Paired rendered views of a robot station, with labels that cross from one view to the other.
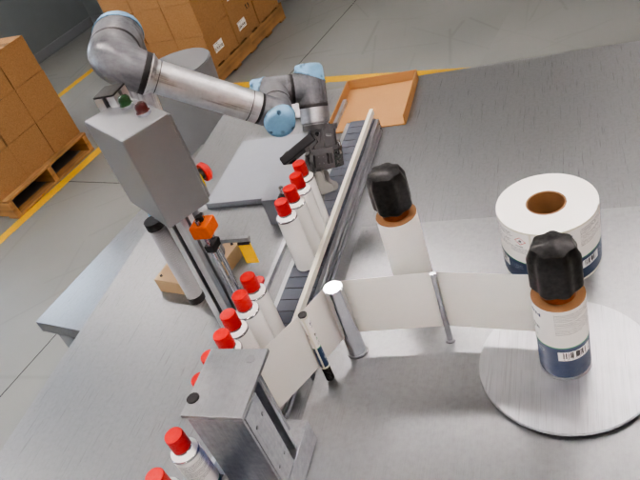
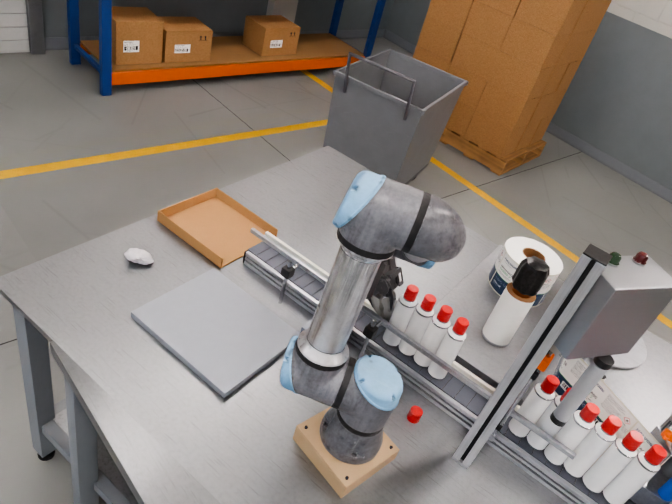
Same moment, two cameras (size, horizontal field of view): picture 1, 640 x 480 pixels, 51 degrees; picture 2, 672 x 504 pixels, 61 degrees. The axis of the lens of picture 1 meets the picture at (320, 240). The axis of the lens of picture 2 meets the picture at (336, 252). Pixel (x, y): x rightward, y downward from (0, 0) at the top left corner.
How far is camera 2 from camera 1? 2.06 m
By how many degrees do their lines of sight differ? 70
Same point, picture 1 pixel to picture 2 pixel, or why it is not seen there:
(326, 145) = (391, 267)
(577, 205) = (544, 251)
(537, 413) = (631, 358)
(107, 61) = (461, 232)
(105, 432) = not seen: outside the picture
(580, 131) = not seen: hidden behind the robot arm
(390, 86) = (200, 207)
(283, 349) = (610, 406)
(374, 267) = (469, 344)
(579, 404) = not seen: hidden behind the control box
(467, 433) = (632, 388)
